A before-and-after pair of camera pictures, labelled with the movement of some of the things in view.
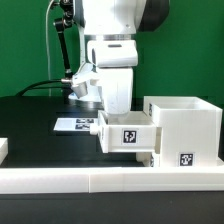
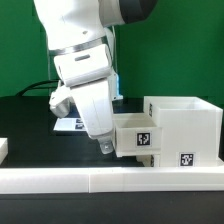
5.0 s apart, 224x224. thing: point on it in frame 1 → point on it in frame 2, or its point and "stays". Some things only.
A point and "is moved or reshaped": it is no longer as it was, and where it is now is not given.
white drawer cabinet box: (187, 130) stays
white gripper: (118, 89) → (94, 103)
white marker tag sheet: (74, 124) stays
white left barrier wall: (3, 149) stays
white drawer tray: (133, 132) is moved or reshaped
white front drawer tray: (149, 159) stays
